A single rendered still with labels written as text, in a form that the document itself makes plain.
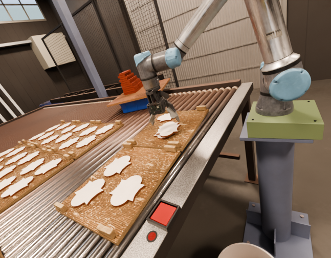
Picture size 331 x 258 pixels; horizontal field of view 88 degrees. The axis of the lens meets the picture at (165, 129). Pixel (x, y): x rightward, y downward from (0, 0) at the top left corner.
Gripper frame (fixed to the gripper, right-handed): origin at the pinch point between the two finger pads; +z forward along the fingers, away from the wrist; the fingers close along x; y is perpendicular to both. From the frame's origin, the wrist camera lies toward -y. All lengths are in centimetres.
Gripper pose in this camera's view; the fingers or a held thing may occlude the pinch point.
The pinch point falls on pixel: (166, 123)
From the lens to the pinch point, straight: 89.2
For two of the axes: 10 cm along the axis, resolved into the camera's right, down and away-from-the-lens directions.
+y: -2.8, 5.0, -8.2
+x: 9.2, -1.2, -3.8
